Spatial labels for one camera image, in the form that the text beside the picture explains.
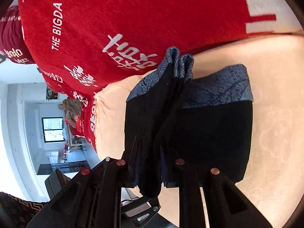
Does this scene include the black patterned rug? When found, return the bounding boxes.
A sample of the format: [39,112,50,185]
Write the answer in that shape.
[1,192,48,227]

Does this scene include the cream seat cushion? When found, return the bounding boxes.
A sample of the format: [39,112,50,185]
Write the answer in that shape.
[94,35,303,227]

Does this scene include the black window frame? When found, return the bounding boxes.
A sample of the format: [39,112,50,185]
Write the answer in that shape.
[42,117,64,143]

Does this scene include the black pants blue waistband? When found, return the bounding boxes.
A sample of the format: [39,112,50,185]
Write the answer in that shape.
[125,47,253,197]

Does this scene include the black box device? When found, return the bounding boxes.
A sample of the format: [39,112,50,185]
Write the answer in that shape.
[45,169,71,199]

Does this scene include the red sofa cover white characters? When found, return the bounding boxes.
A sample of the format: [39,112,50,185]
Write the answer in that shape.
[1,0,303,145]

